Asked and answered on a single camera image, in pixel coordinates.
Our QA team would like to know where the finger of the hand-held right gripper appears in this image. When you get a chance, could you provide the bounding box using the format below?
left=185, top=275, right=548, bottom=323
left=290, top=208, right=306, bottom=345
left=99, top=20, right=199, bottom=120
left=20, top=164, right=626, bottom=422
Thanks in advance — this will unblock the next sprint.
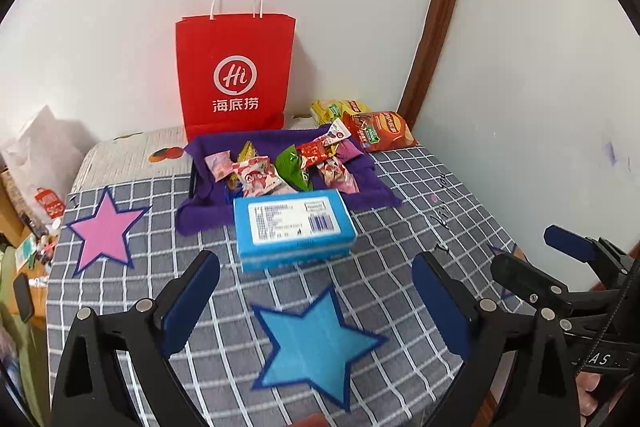
left=491, top=252, right=619, bottom=309
left=544, top=223, right=639, bottom=284

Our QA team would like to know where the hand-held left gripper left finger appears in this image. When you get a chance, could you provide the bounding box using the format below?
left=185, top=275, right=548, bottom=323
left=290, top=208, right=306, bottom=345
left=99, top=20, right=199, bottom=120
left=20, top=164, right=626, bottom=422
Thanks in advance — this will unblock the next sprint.
left=50, top=249, right=222, bottom=427

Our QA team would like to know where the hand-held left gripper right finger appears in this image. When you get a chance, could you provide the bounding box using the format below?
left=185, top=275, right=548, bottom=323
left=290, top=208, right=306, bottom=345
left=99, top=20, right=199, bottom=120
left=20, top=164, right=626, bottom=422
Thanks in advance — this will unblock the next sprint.
left=411, top=250, right=583, bottom=427

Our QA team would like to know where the strawberry print snack packet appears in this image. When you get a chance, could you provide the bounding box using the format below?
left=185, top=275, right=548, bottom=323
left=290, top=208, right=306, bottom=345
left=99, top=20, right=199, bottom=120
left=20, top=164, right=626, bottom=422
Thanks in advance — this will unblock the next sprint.
left=235, top=156, right=281, bottom=198

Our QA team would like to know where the white pink floral snack packet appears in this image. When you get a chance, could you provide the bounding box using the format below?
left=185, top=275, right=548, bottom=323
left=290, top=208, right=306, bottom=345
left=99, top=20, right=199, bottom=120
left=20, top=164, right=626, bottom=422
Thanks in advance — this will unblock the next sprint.
left=317, top=158, right=360, bottom=195

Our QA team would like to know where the green snack packet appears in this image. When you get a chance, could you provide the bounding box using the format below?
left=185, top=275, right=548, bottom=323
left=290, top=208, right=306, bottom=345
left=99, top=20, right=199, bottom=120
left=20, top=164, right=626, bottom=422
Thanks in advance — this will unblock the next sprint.
left=275, top=146, right=313, bottom=192

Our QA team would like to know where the person's right hand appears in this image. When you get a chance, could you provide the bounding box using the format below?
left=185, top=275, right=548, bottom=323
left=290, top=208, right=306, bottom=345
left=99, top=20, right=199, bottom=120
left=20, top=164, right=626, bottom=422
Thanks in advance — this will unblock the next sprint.
left=574, top=369, right=608, bottom=423

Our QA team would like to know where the brown paper star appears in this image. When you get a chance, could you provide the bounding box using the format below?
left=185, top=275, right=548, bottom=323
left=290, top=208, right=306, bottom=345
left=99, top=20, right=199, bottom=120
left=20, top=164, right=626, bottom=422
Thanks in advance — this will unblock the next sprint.
left=487, top=243, right=528, bottom=303

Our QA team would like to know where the grey checked cloth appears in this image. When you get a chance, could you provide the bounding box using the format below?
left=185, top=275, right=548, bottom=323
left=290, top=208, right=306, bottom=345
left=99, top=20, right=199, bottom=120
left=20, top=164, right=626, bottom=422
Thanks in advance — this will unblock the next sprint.
left=44, top=146, right=531, bottom=427

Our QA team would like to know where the pink paper star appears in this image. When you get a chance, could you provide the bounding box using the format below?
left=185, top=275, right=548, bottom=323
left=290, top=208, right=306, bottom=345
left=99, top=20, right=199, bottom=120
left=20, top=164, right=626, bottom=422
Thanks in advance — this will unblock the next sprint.
left=66, top=188, right=152, bottom=279

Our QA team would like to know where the blue box white label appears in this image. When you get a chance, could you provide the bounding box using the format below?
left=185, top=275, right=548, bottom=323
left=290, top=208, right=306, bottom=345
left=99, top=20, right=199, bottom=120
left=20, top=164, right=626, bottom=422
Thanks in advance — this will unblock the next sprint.
left=233, top=189, right=357, bottom=272

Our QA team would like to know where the blue paper star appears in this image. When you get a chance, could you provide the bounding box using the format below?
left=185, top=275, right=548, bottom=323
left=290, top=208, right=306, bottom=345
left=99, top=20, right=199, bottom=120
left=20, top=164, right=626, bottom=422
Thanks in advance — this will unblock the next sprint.
left=250, top=285, right=390, bottom=412

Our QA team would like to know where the white box with orange print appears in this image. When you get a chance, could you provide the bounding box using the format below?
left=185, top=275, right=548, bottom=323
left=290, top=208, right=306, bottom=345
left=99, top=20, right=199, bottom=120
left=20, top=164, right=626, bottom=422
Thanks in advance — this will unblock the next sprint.
left=70, top=114, right=326, bottom=192

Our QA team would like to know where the black phone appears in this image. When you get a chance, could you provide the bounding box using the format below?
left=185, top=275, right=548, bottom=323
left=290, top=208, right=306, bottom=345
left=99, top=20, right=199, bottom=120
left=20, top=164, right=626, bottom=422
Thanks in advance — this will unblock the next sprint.
left=12, top=273, right=35, bottom=323

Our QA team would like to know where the green blanket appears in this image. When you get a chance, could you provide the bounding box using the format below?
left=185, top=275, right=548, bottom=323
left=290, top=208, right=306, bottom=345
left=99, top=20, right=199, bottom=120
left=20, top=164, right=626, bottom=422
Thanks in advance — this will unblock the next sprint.
left=0, top=247, right=51, bottom=427

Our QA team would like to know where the teal white packet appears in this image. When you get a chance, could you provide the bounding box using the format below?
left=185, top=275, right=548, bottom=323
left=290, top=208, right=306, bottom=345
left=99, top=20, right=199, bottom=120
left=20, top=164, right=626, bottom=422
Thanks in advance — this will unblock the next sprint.
left=14, top=241, right=38, bottom=270

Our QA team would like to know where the red chip bag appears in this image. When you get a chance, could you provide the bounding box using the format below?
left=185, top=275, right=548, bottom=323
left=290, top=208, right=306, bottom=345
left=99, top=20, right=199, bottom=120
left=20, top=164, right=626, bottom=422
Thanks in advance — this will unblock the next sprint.
left=342, top=111, right=420, bottom=152

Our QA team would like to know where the white plastic bag red label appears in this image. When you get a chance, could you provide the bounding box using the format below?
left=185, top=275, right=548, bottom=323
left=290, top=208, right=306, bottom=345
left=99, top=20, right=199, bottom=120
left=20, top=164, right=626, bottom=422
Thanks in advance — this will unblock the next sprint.
left=0, top=106, right=97, bottom=228

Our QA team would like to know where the yellow chip bag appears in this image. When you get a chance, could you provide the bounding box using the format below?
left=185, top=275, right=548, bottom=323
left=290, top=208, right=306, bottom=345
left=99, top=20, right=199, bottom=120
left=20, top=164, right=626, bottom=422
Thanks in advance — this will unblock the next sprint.
left=310, top=99, right=371, bottom=125

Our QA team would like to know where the red paper bag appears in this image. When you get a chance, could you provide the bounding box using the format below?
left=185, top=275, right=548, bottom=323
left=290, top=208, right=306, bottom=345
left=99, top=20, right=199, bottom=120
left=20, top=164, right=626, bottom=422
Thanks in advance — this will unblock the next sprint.
left=175, top=0, right=297, bottom=142

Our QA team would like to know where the black cable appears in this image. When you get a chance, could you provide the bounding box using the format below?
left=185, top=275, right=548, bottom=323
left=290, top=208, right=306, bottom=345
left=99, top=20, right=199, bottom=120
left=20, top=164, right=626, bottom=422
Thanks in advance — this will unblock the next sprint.
left=589, top=257, right=640, bottom=358

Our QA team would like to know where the brown wooden door frame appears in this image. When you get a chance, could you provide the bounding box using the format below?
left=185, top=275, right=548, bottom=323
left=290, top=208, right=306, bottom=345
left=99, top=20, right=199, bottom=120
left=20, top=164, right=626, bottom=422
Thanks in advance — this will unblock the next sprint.
left=397, top=0, right=476, bottom=120

